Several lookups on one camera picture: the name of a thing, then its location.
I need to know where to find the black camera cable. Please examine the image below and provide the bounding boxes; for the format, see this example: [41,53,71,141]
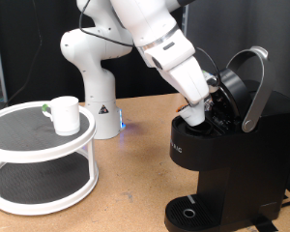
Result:
[78,0,134,48]

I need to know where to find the white two-tier turntable stand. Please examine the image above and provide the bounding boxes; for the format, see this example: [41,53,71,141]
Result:
[0,101,100,217]

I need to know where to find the black hanging background cable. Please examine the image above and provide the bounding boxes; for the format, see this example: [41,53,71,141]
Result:
[4,0,44,105]

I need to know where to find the white mug green taped handle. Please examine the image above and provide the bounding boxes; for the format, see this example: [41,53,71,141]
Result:
[42,96,81,137]

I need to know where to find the black Keurig coffee machine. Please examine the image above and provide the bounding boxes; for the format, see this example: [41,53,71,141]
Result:
[163,45,290,232]

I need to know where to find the orange rimmed white coffee pod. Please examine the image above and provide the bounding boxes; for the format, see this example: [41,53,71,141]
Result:
[177,101,207,127]

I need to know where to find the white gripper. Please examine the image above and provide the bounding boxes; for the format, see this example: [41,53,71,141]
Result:
[160,56,211,110]

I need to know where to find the grey partition panel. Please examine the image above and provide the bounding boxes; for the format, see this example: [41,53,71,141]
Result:
[180,0,290,197]

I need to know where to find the silver handled Keurig lid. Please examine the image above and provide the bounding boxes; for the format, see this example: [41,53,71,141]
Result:
[201,45,277,133]

